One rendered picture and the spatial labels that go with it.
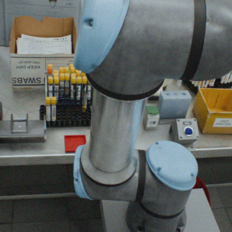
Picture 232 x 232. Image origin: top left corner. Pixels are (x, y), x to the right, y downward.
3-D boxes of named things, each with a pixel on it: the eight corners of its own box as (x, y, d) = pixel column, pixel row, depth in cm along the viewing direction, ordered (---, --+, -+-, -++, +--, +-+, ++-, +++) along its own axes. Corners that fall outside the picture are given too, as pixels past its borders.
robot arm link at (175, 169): (191, 217, 82) (207, 179, 73) (132, 214, 81) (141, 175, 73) (184, 176, 91) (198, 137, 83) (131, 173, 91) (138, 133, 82)
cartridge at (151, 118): (145, 129, 124) (148, 114, 120) (142, 120, 127) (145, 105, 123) (156, 129, 125) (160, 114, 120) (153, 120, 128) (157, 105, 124)
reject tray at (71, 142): (65, 152, 112) (65, 150, 112) (64, 137, 117) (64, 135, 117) (87, 152, 113) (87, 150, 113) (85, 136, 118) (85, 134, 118)
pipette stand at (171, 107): (159, 123, 127) (165, 101, 121) (153, 110, 132) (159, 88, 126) (186, 123, 129) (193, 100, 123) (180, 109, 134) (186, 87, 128)
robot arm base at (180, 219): (188, 246, 87) (199, 223, 81) (126, 243, 87) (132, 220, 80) (181, 196, 99) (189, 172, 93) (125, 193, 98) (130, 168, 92)
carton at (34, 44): (10, 89, 132) (7, 53, 122) (14, 48, 153) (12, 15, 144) (78, 88, 137) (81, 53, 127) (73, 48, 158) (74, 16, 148)
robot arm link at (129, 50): (137, 210, 84) (211, 34, 38) (71, 206, 83) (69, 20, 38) (137, 163, 90) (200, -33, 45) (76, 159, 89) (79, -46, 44)
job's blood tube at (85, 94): (81, 118, 124) (83, 94, 118) (81, 115, 125) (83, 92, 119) (85, 118, 125) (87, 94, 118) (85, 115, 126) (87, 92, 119)
